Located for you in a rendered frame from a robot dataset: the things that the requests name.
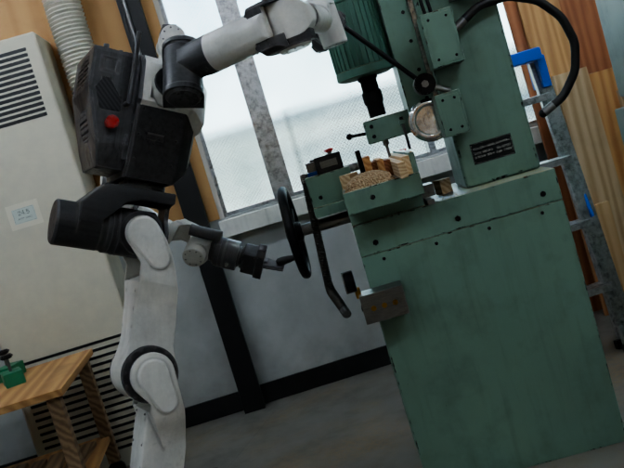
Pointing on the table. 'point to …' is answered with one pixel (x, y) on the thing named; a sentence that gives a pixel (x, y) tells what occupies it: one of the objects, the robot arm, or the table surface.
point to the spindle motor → (357, 14)
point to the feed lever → (426, 84)
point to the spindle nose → (372, 96)
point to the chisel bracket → (385, 127)
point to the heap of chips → (368, 179)
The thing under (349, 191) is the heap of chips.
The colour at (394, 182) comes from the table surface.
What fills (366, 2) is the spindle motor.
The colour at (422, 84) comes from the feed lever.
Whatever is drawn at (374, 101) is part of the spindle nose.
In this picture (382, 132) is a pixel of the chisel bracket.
